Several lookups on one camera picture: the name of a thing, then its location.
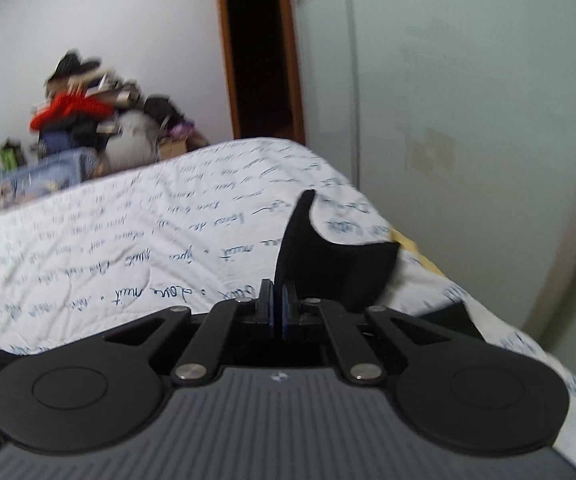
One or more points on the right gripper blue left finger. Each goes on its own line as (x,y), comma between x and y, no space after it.
(264,305)

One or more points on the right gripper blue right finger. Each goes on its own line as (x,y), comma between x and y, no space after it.
(290,307)

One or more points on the black pants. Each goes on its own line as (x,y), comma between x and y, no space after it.
(178,395)

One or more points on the white script-print quilt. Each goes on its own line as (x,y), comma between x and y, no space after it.
(194,230)

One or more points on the blue folded blanket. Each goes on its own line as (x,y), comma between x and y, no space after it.
(49,175)

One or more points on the pile of clothes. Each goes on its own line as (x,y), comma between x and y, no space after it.
(143,130)

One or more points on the red garment on pile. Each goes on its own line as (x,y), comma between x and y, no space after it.
(65,105)

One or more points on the green plastic chair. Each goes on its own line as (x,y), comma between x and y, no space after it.
(11,155)

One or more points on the brown wooden door frame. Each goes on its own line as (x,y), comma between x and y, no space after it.
(262,69)

